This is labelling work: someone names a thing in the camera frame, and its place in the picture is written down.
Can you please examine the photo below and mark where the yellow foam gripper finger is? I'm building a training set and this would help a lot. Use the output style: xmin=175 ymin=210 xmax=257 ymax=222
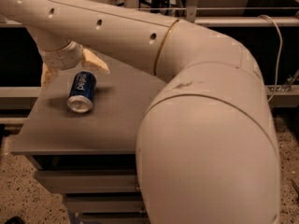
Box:
xmin=81 ymin=49 xmax=110 ymax=74
xmin=40 ymin=63 xmax=58 ymax=90

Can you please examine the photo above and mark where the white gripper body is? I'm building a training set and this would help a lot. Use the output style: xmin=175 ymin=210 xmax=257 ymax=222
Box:
xmin=38 ymin=41 xmax=83 ymax=70

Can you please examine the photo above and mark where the blue pepsi can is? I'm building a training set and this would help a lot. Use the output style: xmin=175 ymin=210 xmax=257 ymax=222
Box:
xmin=67 ymin=71 xmax=96 ymax=113

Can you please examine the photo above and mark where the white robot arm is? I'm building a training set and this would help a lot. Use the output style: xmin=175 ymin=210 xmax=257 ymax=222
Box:
xmin=0 ymin=0 xmax=280 ymax=224

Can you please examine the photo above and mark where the grey drawer cabinet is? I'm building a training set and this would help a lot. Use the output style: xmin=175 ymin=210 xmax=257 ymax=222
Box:
xmin=11 ymin=59 xmax=165 ymax=224

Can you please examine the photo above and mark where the metal railing frame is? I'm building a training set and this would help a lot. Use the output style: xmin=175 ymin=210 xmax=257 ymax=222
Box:
xmin=0 ymin=0 xmax=299 ymax=29

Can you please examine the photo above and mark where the white cable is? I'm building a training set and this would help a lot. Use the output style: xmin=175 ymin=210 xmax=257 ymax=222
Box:
xmin=258 ymin=14 xmax=284 ymax=104

